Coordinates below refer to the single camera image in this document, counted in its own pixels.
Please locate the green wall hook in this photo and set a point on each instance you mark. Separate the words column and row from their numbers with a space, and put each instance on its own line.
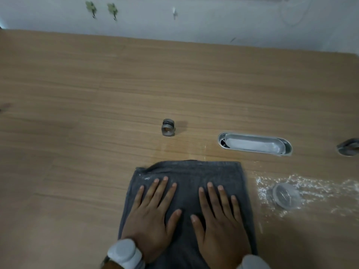
column 112, row 8
column 90, row 6

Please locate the white wall hook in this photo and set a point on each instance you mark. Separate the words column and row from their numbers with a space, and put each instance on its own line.
column 174, row 13

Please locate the spilled white powder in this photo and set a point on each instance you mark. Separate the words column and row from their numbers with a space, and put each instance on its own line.
column 317, row 184

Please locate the person's left hand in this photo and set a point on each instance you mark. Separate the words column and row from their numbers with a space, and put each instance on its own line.
column 147, row 224

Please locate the person's right hand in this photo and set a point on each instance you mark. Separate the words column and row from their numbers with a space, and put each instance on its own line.
column 224, row 238

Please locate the grey cloth towel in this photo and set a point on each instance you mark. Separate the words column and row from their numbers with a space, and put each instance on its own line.
column 190, row 176

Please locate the clear plastic shaker jar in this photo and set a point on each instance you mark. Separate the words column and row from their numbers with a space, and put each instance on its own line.
column 286, row 196

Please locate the white wrist tracker grey band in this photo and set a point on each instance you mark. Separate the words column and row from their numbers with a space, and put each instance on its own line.
column 253, row 263
column 123, row 250

